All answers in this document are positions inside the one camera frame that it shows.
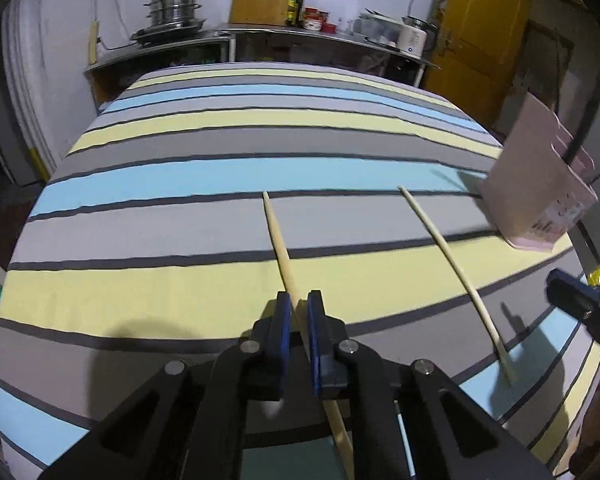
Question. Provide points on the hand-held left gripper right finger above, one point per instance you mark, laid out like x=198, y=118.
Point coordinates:
x=314, y=340

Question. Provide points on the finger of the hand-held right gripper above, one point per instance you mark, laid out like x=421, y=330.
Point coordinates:
x=567, y=300
x=575, y=281

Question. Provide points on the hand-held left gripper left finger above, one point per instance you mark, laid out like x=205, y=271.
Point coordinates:
x=281, y=335

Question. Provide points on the wooden chopstick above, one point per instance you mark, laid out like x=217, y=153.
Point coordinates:
x=280, y=245
x=447, y=255

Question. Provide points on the pink utensil holder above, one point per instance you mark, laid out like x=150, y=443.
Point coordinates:
x=525, y=180

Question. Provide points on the striped tablecloth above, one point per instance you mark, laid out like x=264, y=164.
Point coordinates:
x=155, y=230

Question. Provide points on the yellow wooden door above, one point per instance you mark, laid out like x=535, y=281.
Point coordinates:
x=480, y=35

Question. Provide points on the steel kitchen counter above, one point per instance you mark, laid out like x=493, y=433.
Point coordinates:
x=280, y=40

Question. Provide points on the red food containers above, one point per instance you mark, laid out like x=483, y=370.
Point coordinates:
x=317, y=20

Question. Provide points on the dish rack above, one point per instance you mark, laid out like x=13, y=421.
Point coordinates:
x=377, y=27

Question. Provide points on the gas stove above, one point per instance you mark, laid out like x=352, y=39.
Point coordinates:
x=167, y=32

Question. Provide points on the steel steamer pot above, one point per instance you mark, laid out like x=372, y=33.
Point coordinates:
x=175, y=7

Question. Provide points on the wooden rolling pin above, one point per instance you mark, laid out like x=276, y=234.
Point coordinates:
x=94, y=42

